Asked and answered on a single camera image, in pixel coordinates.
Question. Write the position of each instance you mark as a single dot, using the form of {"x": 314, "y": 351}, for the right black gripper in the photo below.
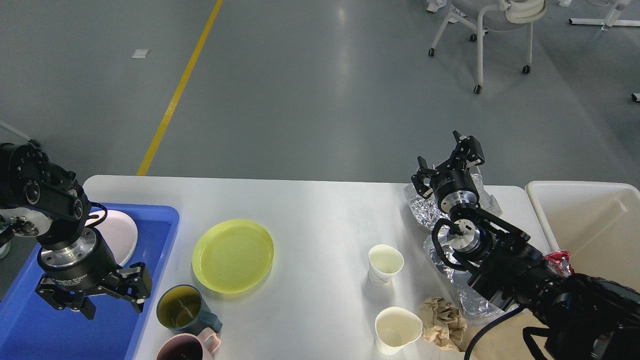
{"x": 454, "y": 186}

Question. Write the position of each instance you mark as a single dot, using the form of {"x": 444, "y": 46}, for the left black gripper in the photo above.
{"x": 88, "y": 268}

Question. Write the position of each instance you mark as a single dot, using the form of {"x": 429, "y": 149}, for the dark teal mug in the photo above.
{"x": 182, "y": 309}

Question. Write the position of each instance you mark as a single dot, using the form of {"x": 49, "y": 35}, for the pink mug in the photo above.
{"x": 186, "y": 346}

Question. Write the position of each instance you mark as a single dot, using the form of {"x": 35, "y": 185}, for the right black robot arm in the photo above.
{"x": 584, "y": 317}

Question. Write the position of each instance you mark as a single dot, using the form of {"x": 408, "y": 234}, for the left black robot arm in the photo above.
{"x": 42, "y": 200}

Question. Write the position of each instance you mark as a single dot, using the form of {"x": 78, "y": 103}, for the crumpled aluminium foil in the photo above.
{"x": 427, "y": 213}

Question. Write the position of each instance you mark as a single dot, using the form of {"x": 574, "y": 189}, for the pink plate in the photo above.
{"x": 118, "y": 230}

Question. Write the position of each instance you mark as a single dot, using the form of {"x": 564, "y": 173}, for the blue plastic tray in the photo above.
{"x": 31, "y": 329}

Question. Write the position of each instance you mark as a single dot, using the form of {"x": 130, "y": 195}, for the upper white paper cup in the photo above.
{"x": 384, "y": 262}

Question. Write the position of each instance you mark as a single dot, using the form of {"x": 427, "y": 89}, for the white paper cup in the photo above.
{"x": 395, "y": 328}
{"x": 384, "y": 262}

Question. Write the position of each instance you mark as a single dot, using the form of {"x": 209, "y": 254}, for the yellow plastic plate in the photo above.
{"x": 233, "y": 256}

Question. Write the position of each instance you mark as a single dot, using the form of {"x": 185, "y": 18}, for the white wheeled chair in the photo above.
{"x": 489, "y": 16}

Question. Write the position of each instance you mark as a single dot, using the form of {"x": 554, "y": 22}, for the red crumpled wrapper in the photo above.
{"x": 559, "y": 263}

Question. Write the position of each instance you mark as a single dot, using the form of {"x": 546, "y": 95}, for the crumpled brown paper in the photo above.
{"x": 443, "y": 324}

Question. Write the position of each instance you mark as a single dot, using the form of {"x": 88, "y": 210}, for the white plastic bin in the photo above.
{"x": 598, "y": 223}

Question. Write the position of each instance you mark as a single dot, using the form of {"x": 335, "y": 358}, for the lower white paper cup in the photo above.
{"x": 395, "y": 328}

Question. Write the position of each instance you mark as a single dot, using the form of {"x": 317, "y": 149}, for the white table frame base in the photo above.
{"x": 612, "y": 18}

